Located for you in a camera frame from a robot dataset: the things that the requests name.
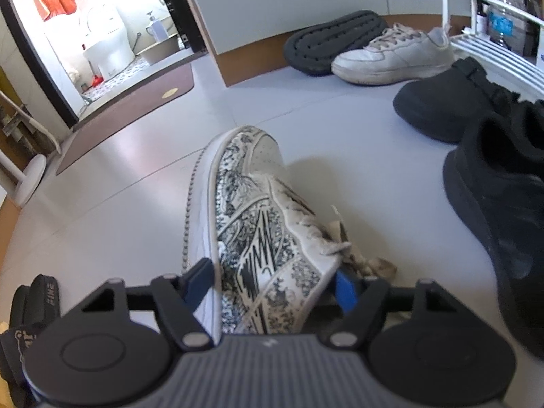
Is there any white standing fan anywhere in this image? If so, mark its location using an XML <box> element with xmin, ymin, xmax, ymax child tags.
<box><xmin>0</xmin><ymin>149</ymin><xmax>47</xmax><ymax>209</ymax></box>

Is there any dark glass bottle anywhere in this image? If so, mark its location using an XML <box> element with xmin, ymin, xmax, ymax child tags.
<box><xmin>475</xmin><ymin>2</ymin><xmax>489</xmax><ymax>35</ymax></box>

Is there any plain white sneaker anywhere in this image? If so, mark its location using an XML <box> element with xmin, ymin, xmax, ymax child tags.
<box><xmin>331</xmin><ymin>23</ymin><xmax>455</xmax><ymax>86</ymax></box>

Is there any white toilet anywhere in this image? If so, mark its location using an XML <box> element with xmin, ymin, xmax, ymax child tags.
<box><xmin>82</xmin><ymin>2</ymin><xmax>136</xmax><ymax>78</ymax></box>

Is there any dark grey buckle clog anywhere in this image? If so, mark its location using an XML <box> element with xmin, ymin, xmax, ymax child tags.
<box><xmin>283</xmin><ymin>10</ymin><xmax>388</xmax><ymax>76</ymax></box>
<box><xmin>393</xmin><ymin>57</ymin><xmax>544</xmax><ymax>144</ymax></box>

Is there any black lace-up sneaker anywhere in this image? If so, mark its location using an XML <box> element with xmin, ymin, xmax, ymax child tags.
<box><xmin>443</xmin><ymin>100</ymin><xmax>544</xmax><ymax>360</ymax></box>

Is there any patterned white sneaker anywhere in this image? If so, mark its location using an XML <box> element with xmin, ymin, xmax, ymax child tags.
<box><xmin>181</xmin><ymin>125</ymin><xmax>398</xmax><ymax>336</ymax></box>

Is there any white shoe rack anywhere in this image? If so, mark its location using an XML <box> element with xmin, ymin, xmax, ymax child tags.
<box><xmin>440</xmin><ymin>0</ymin><xmax>544</xmax><ymax>103</ymax></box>

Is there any clear plastic water bottle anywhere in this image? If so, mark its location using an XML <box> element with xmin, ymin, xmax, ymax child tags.
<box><xmin>486</xmin><ymin>0</ymin><xmax>517</xmax><ymax>49</ymax></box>

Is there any white pump bottle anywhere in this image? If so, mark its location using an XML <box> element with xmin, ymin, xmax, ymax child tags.
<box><xmin>147</xmin><ymin>11</ymin><xmax>168</xmax><ymax>41</ymax></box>

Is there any black door frame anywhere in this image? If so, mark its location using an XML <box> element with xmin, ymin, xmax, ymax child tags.
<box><xmin>0</xmin><ymin>0</ymin><xmax>209</xmax><ymax>130</ymax></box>

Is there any white wash basin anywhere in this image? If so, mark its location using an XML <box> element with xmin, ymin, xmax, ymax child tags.
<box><xmin>136</xmin><ymin>36</ymin><xmax>181</xmax><ymax>66</ymax></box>

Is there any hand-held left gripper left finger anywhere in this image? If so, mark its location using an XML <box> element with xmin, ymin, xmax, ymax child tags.
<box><xmin>80</xmin><ymin>257</ymin><xmax>215</xmax><ymax>350</ymax></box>

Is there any black printed slipper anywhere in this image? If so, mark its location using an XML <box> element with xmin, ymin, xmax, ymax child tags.
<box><xmin>0</xmin><ymin>274</ymin><xmax>60</xmax><ymax>408</ymax></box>
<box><xmin>8</xmin><ymin>285</ymin><xmax>35</xmax><ymax>332</ymax></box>

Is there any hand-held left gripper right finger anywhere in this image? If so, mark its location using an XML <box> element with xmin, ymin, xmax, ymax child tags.
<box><xmin>329</xmin><ymin>270</ymin><xmax>466</xmax><ymax>348</ymax></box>

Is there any brown doormat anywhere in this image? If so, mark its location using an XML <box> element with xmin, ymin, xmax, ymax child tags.
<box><xmin>56</xmin><ymin>63</ymin><xmax>195</xmax><ymax>176</ymax></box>

